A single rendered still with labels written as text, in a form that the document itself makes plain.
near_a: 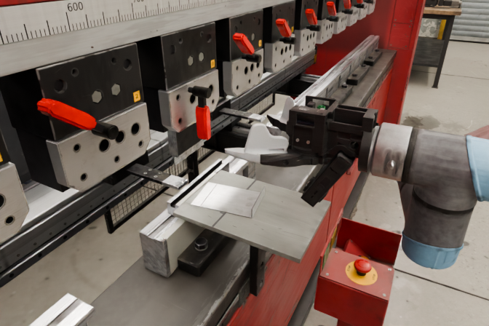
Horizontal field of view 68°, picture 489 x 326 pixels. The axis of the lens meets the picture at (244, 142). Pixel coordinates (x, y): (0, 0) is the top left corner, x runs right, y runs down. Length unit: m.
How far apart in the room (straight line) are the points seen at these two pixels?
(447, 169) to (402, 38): 2.27
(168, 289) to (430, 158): 0.52
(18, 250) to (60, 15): 0.52
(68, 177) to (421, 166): 0.43
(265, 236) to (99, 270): 1.54
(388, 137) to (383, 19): 2.25
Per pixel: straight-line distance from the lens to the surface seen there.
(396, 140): 0.50
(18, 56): 0.43
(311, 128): 0.51
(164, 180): 0.82
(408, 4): 2.70
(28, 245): 0.86
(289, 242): 0.66
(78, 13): 0.47
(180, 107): 0.62
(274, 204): 0.74
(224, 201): 0.75
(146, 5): 0.55
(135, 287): 0.78
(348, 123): 0.53
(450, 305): 2.08
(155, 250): 0.75
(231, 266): 0.79
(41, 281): 2.19
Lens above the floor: 1.44
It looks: 27 degrees down
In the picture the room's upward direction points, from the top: straight up
